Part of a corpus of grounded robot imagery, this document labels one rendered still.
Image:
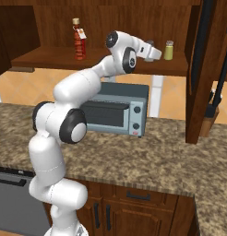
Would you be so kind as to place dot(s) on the wooden wall cabinet door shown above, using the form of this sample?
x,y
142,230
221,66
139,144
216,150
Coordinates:
x,y
17,30
198,116

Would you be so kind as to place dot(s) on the wooden base cupboard door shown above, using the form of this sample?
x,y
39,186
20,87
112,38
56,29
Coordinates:
x,y
87,218
140,219

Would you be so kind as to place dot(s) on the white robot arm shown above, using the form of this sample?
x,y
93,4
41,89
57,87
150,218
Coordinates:
x,y
47,159

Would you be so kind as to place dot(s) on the wooden wall cabinet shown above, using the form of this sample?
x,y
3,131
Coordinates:
x,y
57,58

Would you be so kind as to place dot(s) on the red condiment bottle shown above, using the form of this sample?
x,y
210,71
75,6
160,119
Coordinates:
x,y
79,43

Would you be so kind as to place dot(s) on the blue-grey toaster oven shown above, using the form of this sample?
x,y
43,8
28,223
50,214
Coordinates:
x,y
118,113

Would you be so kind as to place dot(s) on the wooden drawer front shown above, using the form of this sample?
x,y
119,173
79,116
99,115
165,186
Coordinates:
x,y
158,196

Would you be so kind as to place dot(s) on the wooden knife block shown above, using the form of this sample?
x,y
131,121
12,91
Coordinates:
x,y
209,124

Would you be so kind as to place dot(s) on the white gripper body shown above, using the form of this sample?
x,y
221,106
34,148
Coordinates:
x,y
155,54

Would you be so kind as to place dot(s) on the yellow shaker with grey cap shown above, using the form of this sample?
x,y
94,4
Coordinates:
x,y
168,52

